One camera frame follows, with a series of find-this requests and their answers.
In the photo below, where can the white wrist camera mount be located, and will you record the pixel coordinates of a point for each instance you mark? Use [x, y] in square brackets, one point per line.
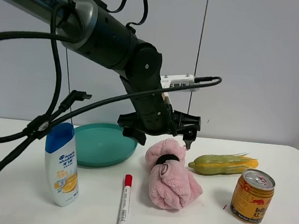
[175, 81]

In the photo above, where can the red white marker pen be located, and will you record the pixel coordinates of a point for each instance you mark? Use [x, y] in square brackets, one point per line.
[125, 202]

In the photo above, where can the white blue shampoo bottle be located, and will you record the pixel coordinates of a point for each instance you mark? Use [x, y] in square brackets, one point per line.
[61, 164]

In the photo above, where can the black elastic hair band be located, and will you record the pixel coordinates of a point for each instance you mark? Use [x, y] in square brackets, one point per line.
[162, 159]

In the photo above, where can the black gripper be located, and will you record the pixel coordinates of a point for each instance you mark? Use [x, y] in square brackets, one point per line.
[154, 116]

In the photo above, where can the teal round plastic plate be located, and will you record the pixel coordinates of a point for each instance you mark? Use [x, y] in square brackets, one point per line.
[102, 145]

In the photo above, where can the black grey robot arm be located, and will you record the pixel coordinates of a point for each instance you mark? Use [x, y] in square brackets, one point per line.
[88, 28]

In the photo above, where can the pink fluffy towel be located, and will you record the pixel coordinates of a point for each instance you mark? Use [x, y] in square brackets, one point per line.
[171, 185]

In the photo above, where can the yellow green corn cob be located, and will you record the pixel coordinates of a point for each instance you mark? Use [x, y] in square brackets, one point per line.
[223, 164]

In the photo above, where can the gold Red Bull can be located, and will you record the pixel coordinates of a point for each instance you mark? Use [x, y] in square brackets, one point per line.
[252, 195]

